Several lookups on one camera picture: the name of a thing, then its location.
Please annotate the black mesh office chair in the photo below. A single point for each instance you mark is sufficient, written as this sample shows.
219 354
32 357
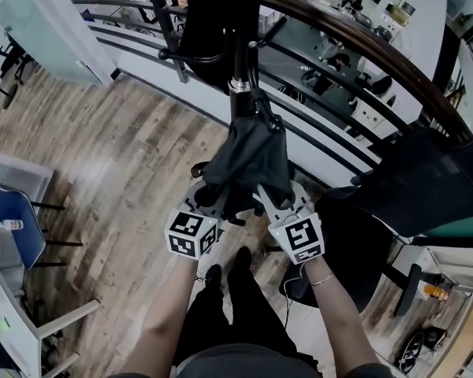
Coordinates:
418 179

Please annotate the person's black shoe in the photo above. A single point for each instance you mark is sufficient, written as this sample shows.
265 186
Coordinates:
213 276
244 258

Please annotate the blue chair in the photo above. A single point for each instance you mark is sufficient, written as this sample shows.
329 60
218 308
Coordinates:
8 207

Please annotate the person's right forearm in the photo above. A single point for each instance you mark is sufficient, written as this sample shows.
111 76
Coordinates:
339 321

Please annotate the green partition panel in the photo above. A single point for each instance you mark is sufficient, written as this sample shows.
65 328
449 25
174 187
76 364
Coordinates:
465 224

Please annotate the person's black trousers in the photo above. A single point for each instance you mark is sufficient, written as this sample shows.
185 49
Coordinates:
244 313

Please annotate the black backpack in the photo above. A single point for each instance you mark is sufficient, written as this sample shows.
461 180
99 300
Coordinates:
248 160

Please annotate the wooden-topped black railing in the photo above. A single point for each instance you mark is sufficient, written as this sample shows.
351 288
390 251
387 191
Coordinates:
378 45

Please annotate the white desk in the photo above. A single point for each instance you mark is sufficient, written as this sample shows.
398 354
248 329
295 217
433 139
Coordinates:
8 301

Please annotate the person's black left shoe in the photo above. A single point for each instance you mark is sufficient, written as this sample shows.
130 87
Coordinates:
213 276

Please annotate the person's grey shirt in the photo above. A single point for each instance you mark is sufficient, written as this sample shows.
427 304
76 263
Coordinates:
244 362

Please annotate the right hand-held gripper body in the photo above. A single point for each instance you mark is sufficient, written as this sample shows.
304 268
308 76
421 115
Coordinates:
301 238

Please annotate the clear water bottle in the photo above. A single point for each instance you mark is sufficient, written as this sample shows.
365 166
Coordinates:
10 224

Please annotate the orange drink bottle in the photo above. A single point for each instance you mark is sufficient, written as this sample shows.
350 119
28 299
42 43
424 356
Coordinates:
436 292

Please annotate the white drawer cabinet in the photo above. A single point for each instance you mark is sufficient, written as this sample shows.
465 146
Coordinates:
418 258

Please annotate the small green object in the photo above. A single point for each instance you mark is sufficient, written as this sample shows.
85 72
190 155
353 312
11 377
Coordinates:
3 323

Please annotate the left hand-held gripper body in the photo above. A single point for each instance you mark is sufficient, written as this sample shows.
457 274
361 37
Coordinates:
189 232

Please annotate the person's left forearm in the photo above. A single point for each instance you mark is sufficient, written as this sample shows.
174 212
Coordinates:
161 321

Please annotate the wooden-topped white-framed desk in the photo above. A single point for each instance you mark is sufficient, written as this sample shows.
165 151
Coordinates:
465 274

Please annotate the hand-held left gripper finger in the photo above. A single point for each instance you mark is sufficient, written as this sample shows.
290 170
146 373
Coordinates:
224 205
197 195

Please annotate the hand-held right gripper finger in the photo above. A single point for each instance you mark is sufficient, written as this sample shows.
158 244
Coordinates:
302 199
269 205

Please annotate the person's black right shoe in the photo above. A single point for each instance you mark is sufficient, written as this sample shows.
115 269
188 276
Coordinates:
244 258

